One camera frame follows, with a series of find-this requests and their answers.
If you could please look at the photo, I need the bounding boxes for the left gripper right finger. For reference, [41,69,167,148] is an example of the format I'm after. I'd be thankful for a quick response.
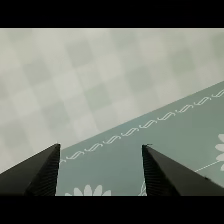
[141,143,224,197]

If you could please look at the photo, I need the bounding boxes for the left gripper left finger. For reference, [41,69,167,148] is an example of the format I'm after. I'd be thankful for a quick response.
[0,143,62,197]

